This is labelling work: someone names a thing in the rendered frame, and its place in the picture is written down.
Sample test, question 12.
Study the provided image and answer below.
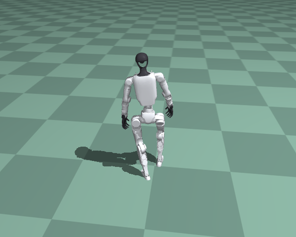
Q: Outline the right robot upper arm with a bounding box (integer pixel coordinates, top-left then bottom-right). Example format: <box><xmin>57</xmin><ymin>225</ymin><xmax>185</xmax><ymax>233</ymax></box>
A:
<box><xmin>154</xmin><ymin>73</ymin><xmax>171</xmax><ymax>98</ymax></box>

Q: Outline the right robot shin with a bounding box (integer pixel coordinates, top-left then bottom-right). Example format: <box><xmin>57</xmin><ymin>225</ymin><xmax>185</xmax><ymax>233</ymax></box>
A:
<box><xmin>157</xmin><ymin>132</ymin><xmax>164</xmax><ymax>162</ymax></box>

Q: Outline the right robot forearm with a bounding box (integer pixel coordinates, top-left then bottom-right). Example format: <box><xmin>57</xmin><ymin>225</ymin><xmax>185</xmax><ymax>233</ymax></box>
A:
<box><xmin>165</xmin><ymin>91</ymin><xmax>173</xmax><ymax>108</ymax></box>

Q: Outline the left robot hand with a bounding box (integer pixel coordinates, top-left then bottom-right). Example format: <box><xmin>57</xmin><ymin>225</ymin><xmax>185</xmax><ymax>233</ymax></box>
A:
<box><xmin>122</xmin><ymin>115</ymin><xmax>129</xmax><ymax>129</ymax></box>

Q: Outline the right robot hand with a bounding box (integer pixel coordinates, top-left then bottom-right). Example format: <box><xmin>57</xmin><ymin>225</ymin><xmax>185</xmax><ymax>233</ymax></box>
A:
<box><xmin>165</xmin><ymin>105</ymin><xmax>173</xmax><ymax>118</ymax></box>

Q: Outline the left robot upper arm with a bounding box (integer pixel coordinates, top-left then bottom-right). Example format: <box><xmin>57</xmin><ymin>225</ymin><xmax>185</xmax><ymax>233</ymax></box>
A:
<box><xmin>123</xmin><ymin>76</ymin><xmax>133</xmax><ymax>103</ymax></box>

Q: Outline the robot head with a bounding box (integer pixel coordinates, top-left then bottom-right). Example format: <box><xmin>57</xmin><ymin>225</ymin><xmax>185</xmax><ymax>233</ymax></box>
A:
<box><xmin>135</xmin><ymin>53</ymin><xmax>150</xmax><ymax>77</ymax></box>

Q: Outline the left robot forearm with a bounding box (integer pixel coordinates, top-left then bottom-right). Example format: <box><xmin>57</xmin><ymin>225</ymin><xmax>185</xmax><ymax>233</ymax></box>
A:
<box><xmin>121</xmin><ymin>101</ymin><xmax>129</xmax><ymax>118</ymax></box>

